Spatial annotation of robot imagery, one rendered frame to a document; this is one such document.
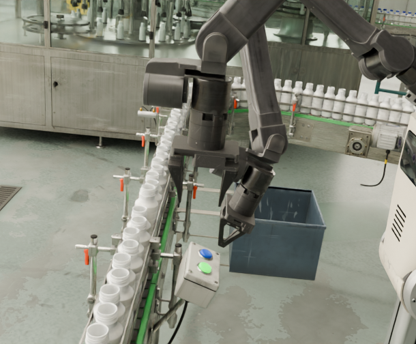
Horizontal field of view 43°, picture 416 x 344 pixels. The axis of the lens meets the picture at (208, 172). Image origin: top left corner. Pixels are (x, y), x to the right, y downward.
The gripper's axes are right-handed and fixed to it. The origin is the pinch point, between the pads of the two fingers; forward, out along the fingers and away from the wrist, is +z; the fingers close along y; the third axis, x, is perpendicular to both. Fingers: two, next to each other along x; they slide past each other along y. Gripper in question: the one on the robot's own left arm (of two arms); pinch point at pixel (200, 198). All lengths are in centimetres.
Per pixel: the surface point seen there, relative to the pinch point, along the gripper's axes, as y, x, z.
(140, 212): -14.7, 39.7, 23.4
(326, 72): 132, 576, 73
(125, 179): -25, 79, 32
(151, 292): -10, 31, 40
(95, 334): -15.4, -3.8, 25.6
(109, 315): -13.6, -0.9, 23.7
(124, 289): -13.1, 11.0, 26.3
